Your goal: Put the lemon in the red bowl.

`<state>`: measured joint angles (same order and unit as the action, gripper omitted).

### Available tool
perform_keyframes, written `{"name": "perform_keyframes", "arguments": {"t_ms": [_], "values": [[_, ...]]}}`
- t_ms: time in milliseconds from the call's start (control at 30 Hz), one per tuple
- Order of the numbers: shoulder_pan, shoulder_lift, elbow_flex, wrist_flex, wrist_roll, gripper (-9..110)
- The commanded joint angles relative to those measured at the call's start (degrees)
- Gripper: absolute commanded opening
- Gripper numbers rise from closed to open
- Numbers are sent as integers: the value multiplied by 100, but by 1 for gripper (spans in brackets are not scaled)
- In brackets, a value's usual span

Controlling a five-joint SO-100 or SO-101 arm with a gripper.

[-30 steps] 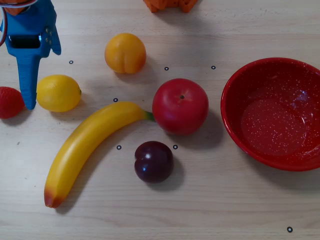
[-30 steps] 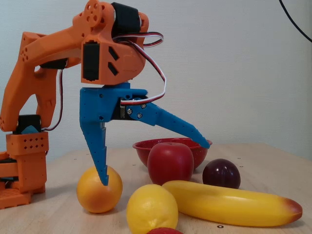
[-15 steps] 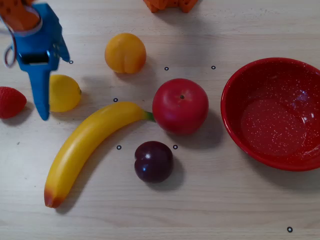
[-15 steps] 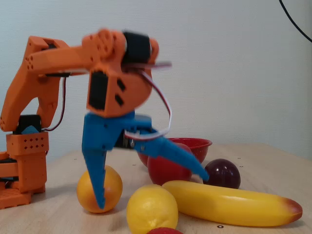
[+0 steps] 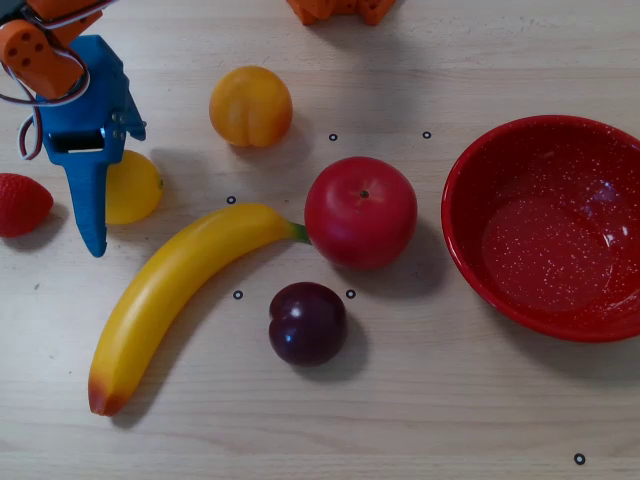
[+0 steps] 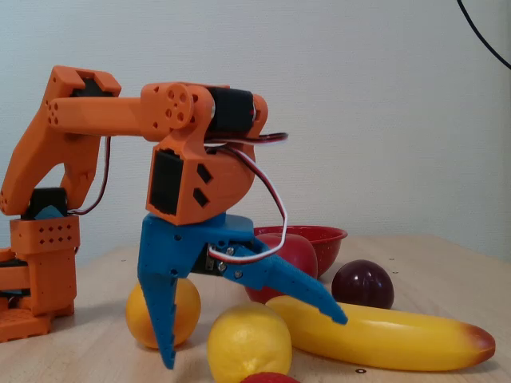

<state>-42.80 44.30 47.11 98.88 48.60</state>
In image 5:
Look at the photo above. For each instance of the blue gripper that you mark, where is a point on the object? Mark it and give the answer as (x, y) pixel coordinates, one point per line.
(85, 159)

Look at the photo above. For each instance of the yellow plastic lemon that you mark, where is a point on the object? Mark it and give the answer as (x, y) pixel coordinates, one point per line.
(132, 190)

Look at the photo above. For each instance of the orange robot base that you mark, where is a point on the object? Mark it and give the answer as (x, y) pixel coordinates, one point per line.
(340, 10)

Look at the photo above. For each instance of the red speckled bowl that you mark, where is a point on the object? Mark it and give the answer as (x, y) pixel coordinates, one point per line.
(545, 250)

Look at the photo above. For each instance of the red plastic strawberry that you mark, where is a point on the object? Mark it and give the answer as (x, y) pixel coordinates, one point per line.
(21, 205)

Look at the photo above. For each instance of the yellow plastic banana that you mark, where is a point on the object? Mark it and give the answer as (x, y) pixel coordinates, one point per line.
(170, 285)

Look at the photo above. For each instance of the orange plastic peach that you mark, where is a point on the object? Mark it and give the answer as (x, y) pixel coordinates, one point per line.
(250, 106)

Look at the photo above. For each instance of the dark purple plastic plum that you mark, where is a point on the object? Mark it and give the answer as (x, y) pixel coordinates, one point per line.
(307, 324)

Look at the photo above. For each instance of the red plastic apple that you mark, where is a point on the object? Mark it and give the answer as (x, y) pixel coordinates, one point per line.
(361, 214)

